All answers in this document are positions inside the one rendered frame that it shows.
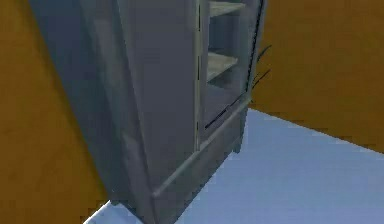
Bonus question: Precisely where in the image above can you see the grey cupboard with shelves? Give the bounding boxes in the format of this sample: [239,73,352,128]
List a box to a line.
[27,0,273,224]

